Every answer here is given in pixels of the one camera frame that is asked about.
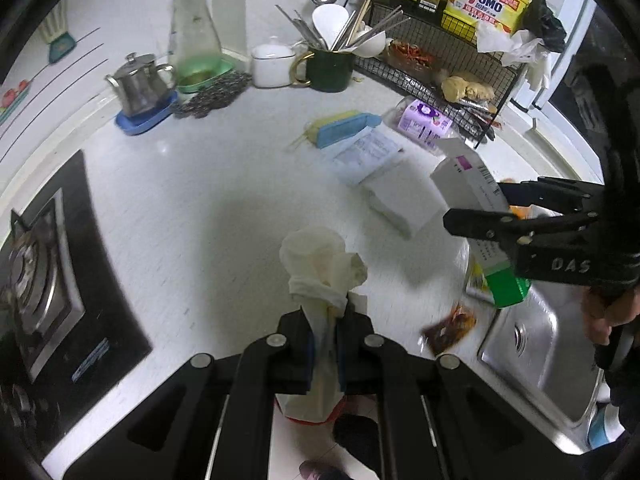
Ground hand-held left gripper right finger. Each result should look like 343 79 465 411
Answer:
335 310 586 480

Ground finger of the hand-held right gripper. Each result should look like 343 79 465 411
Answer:
442 208 601 286
500 177 608 213

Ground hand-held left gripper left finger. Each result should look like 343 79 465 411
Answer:
65 310 321 480

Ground white and green cardboard box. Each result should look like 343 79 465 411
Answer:
430 137 532 309

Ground white tissue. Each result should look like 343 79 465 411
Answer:
279 226 369 418

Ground person's right hand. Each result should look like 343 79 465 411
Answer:
582 285 640 347

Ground yellow snack packet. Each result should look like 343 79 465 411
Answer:
466 254 496 303

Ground stack of white paper napkins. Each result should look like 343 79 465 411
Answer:
362 162 451 240

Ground red snack wrapper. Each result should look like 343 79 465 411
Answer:
422 302 477 356

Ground seasoning sachets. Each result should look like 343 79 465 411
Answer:
452 97 501 128

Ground person's shoe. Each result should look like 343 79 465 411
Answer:
299 460 343 480

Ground purple label plastic jar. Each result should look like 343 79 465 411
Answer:
385 96 461 153

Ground printed paper leaflet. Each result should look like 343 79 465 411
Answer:
332 127 405 187

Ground ginger root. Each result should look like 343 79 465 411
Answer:
441 72 496 103

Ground stainless steel sink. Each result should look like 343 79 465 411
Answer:
477 285 616 428

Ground dark window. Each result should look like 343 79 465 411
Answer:
549 2 610 177

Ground white plastic bag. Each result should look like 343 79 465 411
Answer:
475 17 553 111

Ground blue scrub brush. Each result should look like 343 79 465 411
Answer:
302 110 383 150

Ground black plastic bag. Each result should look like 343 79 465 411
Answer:
522 0 568 53

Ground bowl of dried red chillies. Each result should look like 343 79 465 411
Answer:
387 40 436 73

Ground white ceramic ladle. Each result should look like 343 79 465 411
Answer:
350 30 387 58

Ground black glass gas stove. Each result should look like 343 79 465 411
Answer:
0 150 153 461

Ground green enamel mug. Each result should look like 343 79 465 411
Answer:
290 45 356 93

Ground bundle of metal chopsticks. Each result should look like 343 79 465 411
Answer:
330 5 411 51

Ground light blue plastic tub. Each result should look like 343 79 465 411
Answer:
587 402 626 448

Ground wooden chopsticks pair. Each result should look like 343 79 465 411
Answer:
347 0 373 41

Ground white rice paddle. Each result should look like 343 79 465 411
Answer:
312 4 349 51

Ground bundle of metal spoons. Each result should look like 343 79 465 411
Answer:
275 4 326 52

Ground white lidded ceramic container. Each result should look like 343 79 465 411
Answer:
250 36 296 88

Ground steel mesh scrubber mat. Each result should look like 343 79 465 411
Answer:
172 71 252 120

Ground blue plastic tray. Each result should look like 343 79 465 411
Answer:
115 91 179 136

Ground green plastic dish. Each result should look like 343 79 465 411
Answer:
176 57 238 94

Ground stainless steel teapot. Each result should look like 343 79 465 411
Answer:
105 52 175 118

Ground glass carafe with green lid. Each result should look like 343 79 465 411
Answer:
167 0 223 83

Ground black wire rack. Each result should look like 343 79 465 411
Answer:
350 0 531 148

